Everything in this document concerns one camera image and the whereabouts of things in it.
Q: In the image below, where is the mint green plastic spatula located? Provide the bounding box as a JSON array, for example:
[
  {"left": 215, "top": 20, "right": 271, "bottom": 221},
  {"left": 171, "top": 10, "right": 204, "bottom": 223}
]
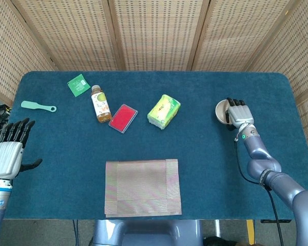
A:
[{"left": 21, "top": 100, "right": 57, "bottom": 113}]

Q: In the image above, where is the beige woven placemat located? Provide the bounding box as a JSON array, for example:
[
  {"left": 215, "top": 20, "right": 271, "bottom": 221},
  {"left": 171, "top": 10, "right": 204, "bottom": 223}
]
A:
[{"left": 104, "top": 158, "right": 182, "bottom": 218}]

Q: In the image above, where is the green paper packet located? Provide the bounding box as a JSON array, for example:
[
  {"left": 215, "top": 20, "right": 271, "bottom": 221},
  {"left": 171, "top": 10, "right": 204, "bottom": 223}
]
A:
[{"left": 67, "top": 73, "right": 91, "bottom": 98}]

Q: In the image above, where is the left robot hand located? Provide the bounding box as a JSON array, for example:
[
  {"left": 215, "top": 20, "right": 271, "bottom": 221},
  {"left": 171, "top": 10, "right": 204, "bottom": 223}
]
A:
[{"left": 0, "top": 117, "right": 43, "bottom": 180}]

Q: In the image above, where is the small white bowl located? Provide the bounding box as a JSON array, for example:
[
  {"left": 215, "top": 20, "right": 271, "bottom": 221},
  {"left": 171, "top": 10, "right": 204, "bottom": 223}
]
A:
[{"left": 215, "top": 99, "right": 234, "bottom": 125}]

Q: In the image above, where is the woven bamboo folding screen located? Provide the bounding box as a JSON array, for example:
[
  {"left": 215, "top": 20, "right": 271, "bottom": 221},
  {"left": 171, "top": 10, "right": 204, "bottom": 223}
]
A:
[{"left": 0, "top": 0, "right": 308, "bottom": 170}]

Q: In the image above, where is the black shoe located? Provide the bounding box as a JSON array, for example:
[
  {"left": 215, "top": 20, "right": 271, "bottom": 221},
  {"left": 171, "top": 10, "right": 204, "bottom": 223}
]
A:
[{"left": 204, "top": 237, "right": 237, "bottom": 246}]

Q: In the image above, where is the juice bottle with white label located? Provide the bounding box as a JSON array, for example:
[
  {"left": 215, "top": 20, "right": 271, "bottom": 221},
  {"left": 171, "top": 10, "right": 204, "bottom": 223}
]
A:
[{"left": 91, "top": 85, "right": 112, "bottom": 122}]

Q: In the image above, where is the dark blue tablecloth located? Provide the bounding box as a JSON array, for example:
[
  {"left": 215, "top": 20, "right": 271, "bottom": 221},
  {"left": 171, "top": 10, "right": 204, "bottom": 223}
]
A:
[{"left": 4, "top": 71, "right": 308, "bottom": 220}]

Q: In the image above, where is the red pad in clear case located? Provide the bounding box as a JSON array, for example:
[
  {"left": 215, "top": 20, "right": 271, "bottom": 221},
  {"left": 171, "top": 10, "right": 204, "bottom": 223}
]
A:
[{"left": 108, "top": 103, "right": 139, "bottom": 134}]

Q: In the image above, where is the blue grey robot torso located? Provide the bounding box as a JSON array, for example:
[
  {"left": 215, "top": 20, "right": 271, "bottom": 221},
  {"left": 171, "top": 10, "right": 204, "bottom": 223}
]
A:
[{"left": 88, "top": 219, "right": 205, "bottom": 246}]

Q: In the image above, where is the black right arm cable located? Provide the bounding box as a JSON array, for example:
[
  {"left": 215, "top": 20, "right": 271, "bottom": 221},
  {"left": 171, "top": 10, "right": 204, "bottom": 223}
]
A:
[{"left": 233, "top": 138, "right": 284, "bottom": 246}]

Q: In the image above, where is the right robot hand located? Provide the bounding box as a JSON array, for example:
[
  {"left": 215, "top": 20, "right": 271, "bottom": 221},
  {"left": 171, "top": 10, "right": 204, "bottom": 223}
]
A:
[{"left": 225, "top": 97, "right": 255, "bottom": 131}]

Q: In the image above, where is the yellow green tissue pack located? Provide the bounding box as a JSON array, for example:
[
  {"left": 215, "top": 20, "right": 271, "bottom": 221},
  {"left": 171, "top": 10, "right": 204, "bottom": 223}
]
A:
[{"left": 147, "top": 94, "right": 182, "bottom": 130}]

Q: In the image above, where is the yellow floor strip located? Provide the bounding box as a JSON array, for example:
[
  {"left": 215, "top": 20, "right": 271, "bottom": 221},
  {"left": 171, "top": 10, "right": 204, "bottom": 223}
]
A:
[{"left": 247, "top": 219, "right": 255, "bottom": 240}]

